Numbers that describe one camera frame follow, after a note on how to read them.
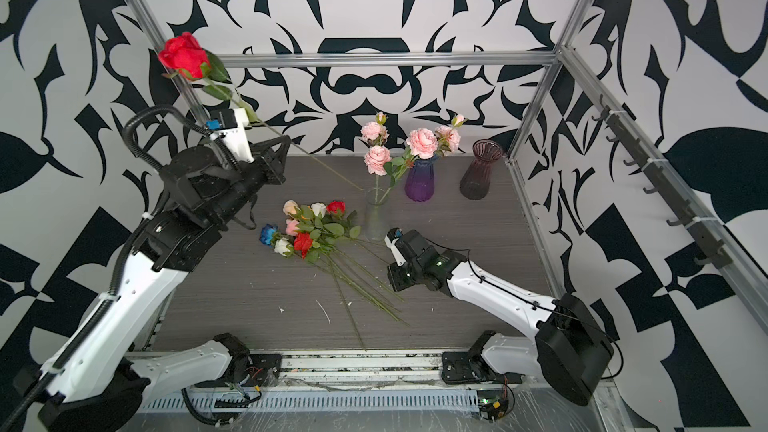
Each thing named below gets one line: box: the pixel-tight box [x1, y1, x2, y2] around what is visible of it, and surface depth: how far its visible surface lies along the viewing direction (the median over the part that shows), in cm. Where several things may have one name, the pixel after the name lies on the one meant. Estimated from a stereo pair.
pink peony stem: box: [378, 114, 466, 205], surface depth 73 cm
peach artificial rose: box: [283, 200, 301, 218], surface depth 101 cm
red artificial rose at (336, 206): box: [326, 200, 345, 214], surface depth 104 cm
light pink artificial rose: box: [285, 219, 300, 236], surface depth 96 cm
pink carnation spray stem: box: [360, 111, 392, 204], surface depth 77 cm
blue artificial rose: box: [259, 224, 279, 248], surface depth 95 cm
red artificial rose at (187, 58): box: [158, 32, 366, 193], surface depth 43 cm
